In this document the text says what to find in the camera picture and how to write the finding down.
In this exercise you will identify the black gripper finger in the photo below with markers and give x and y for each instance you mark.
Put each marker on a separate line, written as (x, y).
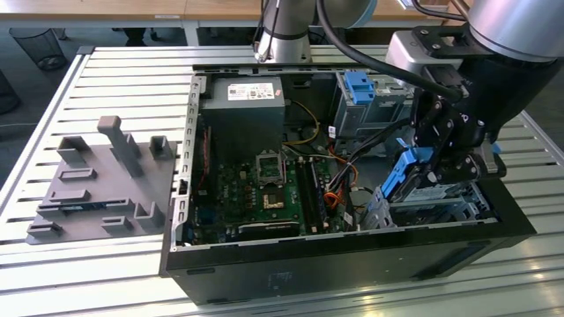
(434, 128)
(463, 168)

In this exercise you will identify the hard disk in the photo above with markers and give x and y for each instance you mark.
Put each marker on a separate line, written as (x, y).
(399, 175)

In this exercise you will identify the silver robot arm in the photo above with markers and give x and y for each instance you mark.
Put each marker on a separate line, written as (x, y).
(287, 33)

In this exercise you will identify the grey metal disk bay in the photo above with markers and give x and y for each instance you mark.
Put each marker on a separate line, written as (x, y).
(440, 211)

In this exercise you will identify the black RAM slot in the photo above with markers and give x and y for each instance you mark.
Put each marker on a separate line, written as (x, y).
(311, 191)
(316, 191)
(306, 191)

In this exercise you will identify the grey metal drive cage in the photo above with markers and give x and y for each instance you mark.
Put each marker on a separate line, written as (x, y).
(379, 109)

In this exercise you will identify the blue plastic drive carrier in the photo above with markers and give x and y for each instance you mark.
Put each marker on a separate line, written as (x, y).
(359, 87)

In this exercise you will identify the wooden cabinet panel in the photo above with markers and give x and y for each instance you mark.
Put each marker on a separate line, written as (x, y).
(456, 23)

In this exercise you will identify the thin metal locking lever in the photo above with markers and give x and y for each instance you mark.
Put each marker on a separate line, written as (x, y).
(286, 171)

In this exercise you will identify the CPU socket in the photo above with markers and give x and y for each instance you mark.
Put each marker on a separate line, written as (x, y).
(272, 200)

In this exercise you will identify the grey power supply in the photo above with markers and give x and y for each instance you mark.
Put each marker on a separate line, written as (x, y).
(242, 125)

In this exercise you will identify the black PC case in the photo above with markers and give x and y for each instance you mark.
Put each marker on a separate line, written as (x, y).
(308, 270)

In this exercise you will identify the black graphics card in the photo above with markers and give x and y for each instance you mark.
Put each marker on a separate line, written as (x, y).
(268, 231)

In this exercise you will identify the green motherboard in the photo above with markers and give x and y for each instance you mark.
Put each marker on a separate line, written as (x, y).
(234, 198)

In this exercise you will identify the black chair base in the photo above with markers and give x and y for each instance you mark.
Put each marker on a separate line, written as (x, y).
(134, 36)

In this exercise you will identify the grey parts rack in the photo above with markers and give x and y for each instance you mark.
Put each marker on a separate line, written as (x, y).
(102, 178)

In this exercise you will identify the green RAM stick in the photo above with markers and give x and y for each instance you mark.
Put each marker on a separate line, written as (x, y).
(72, 208)

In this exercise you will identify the black mesh wastebasket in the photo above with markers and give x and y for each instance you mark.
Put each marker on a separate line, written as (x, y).
(38, 46)

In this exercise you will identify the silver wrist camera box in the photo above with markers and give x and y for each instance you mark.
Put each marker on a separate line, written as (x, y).
(410, 56)

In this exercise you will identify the wooden desk white frame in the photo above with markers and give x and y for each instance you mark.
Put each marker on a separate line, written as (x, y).
(88, 8)
(230, 8)

